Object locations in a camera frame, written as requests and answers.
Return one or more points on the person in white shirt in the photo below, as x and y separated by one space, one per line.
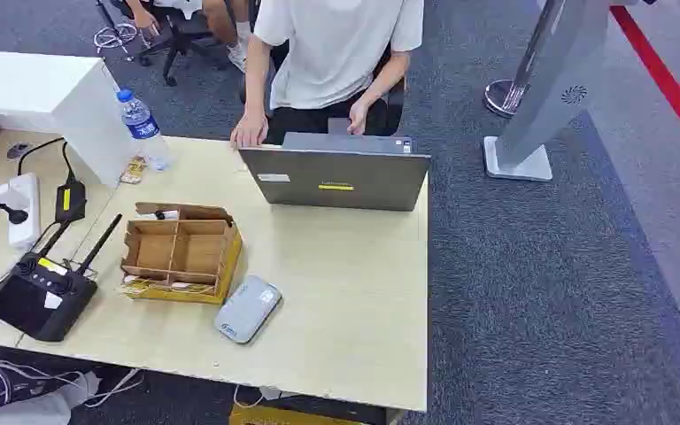
334 53

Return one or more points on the black office chair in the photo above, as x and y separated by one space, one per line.
178 35

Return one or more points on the clear water bottle blue cap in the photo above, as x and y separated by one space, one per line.
143 130

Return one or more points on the wooden divided card box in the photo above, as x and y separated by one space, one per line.
184 252

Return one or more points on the white box shelf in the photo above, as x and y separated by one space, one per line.
52 97

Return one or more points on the grey kiosk stand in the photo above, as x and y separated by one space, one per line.
551 88

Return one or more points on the grey oval card pouch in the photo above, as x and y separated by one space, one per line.
247 309

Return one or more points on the white power strip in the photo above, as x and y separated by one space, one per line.
25 205

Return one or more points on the black router with antennas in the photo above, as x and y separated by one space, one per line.
41 293

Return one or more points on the grey laptop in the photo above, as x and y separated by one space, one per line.
340 173

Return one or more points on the red floor tape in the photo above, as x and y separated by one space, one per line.
665 79

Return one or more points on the black power adapter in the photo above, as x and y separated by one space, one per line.
71 201

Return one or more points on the chrome stanchion base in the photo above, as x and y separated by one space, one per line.
501 97

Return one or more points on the small yellow snack packet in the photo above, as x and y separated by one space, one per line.
133 170

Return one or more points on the seated person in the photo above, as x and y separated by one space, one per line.
211 20

